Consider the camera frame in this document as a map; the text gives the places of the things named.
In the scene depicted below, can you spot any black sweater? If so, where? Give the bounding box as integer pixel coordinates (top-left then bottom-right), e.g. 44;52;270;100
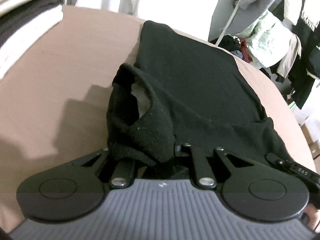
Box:
106;21;290;166

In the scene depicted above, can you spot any stack of folded clothes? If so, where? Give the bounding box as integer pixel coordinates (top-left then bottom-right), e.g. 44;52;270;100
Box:
1;0;65;78

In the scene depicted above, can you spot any black white-striped jacket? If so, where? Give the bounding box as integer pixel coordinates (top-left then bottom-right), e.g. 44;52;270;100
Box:
287;0;320;110

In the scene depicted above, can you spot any light green quilted jacket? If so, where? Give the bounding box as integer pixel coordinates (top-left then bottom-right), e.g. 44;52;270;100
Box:
238;10;302;69

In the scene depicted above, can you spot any grey hanging hoodie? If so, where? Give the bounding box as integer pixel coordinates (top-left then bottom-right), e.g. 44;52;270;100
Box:
208;0;276;41

